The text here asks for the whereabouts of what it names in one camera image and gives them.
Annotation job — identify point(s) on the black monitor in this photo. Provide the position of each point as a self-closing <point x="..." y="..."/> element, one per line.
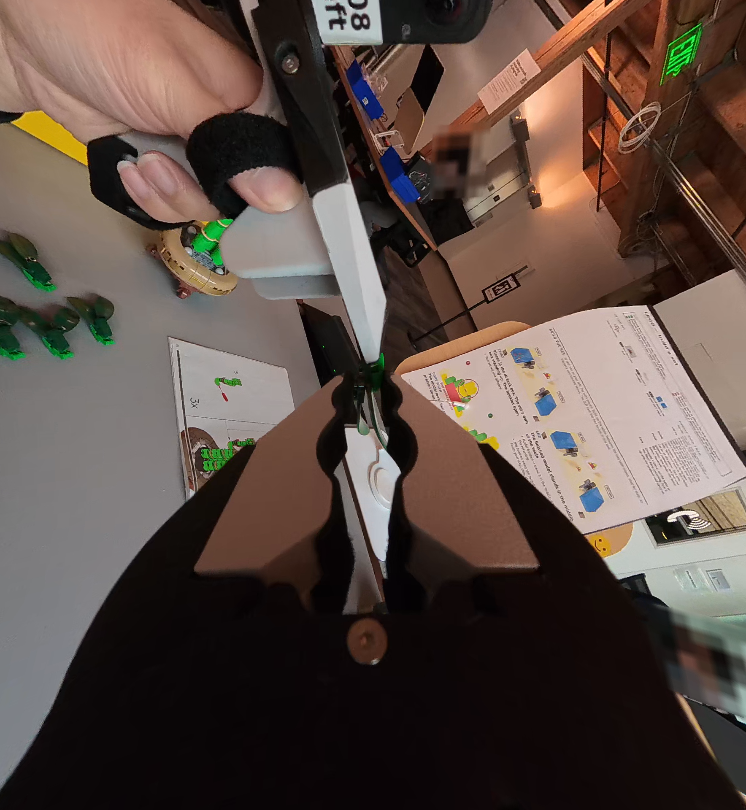
<point x="428" y="79"/>

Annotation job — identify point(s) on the yellow tape strip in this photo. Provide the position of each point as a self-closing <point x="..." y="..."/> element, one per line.
<point x="50" y="136"/>

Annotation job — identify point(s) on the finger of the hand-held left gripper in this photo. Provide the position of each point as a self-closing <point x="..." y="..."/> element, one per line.
<point x="354" y="266"/>

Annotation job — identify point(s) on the person's left hand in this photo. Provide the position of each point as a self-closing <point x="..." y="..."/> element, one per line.
<point x="107" y="57"/>

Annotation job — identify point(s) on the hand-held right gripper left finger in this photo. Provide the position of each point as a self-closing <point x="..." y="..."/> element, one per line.
<point x="265" y="506"/>

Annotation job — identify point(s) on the tan round lego pot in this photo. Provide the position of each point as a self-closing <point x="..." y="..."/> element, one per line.
<point x="186" y="266"/>

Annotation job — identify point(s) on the printed instruction sheet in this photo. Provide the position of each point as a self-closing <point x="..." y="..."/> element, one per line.
<point x="632" y="392"/>

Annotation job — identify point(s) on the blue storage bin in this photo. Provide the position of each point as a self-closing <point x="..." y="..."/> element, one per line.
<point x="363" y="92"/>
<point x="401" y="177"/>

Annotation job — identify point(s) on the green lego plant stem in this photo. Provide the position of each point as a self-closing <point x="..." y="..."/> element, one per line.
<point x="376" y="370"/>

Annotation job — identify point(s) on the white wall notice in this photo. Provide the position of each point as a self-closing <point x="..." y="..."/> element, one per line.
<point x="504" y="81"/>

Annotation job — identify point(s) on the long wooden workbench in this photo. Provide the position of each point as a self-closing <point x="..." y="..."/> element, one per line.
<point x="404" y="209"/>

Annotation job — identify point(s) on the black box device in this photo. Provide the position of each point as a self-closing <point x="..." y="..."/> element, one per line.
<point x="328" y="335"/>

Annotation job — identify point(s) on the black and white marker sign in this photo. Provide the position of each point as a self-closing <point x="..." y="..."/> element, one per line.
<point x="499" y="289"/>

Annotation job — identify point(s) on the green exit sign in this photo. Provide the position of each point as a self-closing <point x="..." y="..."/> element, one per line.
<point x="682" y="54"/>

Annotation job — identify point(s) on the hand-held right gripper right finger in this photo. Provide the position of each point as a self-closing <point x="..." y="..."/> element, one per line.
<point x="461" y="506"/>

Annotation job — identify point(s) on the white round-button device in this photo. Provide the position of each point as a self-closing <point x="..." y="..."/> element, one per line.
<point x="373" y="481"/>

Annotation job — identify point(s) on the lego instruction booklet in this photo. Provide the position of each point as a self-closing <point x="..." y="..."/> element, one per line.
<point x="246" y="379"/>

